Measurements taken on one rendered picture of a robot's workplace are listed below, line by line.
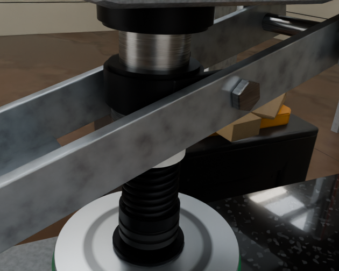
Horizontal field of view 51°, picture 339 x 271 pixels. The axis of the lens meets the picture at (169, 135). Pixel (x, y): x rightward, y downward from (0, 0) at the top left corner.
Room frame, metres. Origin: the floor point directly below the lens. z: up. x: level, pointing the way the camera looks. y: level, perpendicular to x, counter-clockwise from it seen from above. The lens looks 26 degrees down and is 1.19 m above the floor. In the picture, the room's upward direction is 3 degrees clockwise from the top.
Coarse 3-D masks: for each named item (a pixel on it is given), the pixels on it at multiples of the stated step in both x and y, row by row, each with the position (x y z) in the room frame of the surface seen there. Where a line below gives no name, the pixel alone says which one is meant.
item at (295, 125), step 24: (96, 120) 1.27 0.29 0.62; (216, 144) 0.88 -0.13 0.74; (240, 144) 0.91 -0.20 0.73; (264, 144) 0.95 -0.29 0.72; (288, 144) 0.99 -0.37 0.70; (312, 144) 1.03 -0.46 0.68; (192, 168) 0.84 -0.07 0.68; (216, 168) 0.88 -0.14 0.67; (240, 168) 0.91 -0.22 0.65; (264, 168) 0.95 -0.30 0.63; (288, 168) 1.00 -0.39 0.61; (192, 192) 0.85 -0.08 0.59; (216, 192) 0.89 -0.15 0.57; (240, 192) 0.93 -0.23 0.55
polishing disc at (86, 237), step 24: (120, 192) 0.41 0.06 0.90; (72, 216) 0.35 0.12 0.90; (96, 216) 0.36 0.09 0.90; (192, 216) 0.37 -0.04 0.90; (216, 216) 0.37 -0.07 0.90; (72, 240) 0.31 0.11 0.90; (96, 240) 0.31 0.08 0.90; (192, 240) 0.32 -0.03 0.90; (216, 240) 0.33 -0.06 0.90; (72, 264) 0.28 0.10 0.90; (96, 264) 0.28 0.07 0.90; (120, 264) 0.28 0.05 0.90; (168, 264) 0.28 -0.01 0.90; (192, 264) 0.29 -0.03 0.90; (216, 264) 0.29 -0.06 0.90
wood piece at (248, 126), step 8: (240, 120) 0.85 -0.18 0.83; (248, 120) 0.85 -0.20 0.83; (256, 120) 0.87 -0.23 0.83; (224, 128) 0.85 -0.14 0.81; (232, 128) 0.82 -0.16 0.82; (240, 128) 0.83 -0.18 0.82; (248, 128) 0.85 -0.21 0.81; (256, 128) 0.87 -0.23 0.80; (224, 136) 0.84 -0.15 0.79; (232, 136) 0.82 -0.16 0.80; (240, 136) 0.84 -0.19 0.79; (248, 136) 0.85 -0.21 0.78
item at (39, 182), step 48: (192, 48) 0.41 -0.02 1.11; (240, 48) 0.45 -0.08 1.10; (288, 48) 0.33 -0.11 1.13; (336, 48) 0.38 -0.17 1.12; (48, 96) 0.31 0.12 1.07; (96, 96) 0.34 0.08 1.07; (192, 96) 0.27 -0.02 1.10; (240, 96) 0.29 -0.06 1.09; (0, 144) 0.28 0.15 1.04; (48, 144) 0.30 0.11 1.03; (96, 144) 0.22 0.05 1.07; (144, 144) 0.24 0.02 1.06; (192, 144) 0.27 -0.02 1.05; (0, 192) 0.18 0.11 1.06; (48, 192) 0.20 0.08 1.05; (96, 192) 0.22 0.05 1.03; (0, 240) 0.18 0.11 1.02
